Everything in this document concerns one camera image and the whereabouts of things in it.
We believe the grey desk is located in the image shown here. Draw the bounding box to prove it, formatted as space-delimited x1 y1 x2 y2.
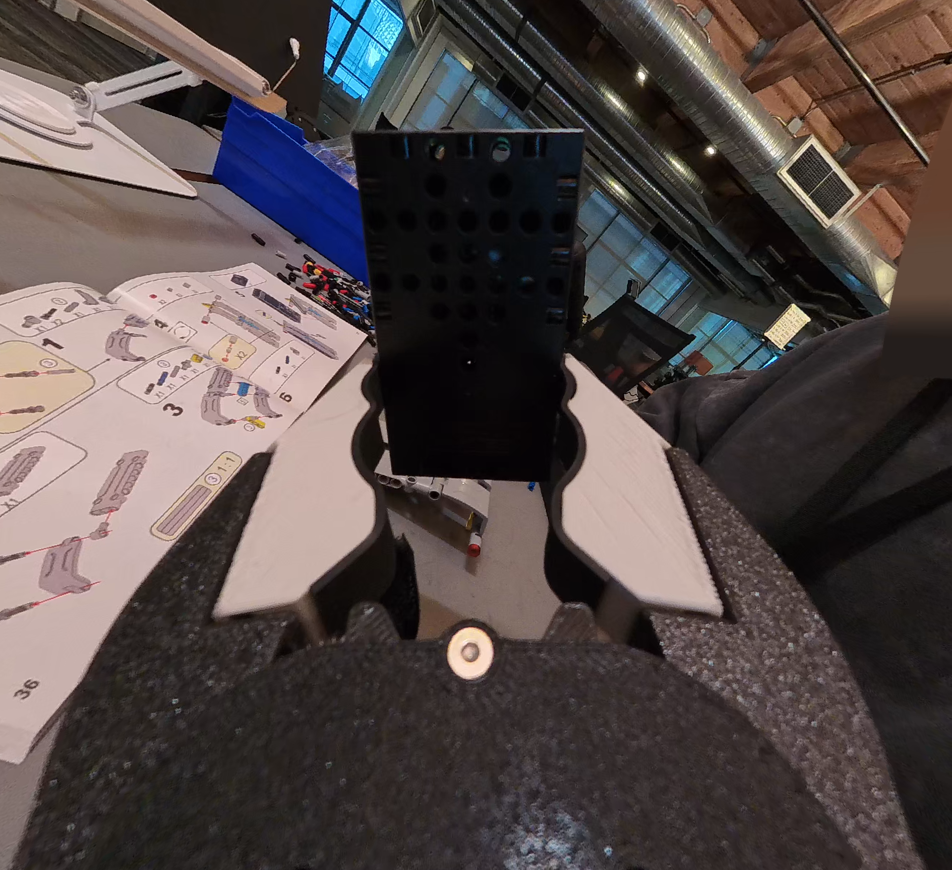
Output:
0 59 566 870

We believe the black perforated battery box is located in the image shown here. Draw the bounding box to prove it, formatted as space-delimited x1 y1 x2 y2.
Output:
351 128 586 482

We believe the pile of small pins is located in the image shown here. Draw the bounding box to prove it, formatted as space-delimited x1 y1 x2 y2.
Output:
249 234 373 336

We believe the grey building block assembly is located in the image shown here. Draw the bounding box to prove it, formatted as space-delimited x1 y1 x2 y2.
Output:
374 472 493 557

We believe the clear plastic bags bundle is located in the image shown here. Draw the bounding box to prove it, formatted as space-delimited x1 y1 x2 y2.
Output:
301 137 358 179

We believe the white desk stand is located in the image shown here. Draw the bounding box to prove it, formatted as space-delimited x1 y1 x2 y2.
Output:
0 0 272 199

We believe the building instruction booklet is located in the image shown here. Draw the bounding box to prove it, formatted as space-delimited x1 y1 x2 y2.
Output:
0 262 370 764

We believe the silver ventilation duct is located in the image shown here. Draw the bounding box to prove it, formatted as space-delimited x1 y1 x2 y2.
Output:
405 0 893 313

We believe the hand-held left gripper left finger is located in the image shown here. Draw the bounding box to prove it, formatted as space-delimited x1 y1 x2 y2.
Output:
213 357 399 644

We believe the white wall sign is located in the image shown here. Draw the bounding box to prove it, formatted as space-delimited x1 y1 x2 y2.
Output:
765 303 812 349

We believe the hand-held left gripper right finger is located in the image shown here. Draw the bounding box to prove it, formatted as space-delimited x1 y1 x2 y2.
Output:
545 354 726 644

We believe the blue plastic bin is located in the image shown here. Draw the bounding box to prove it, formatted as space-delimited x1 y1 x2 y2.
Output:
212 97 369 284

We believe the white vent panel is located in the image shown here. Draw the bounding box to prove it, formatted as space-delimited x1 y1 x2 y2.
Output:
777 134 864 228

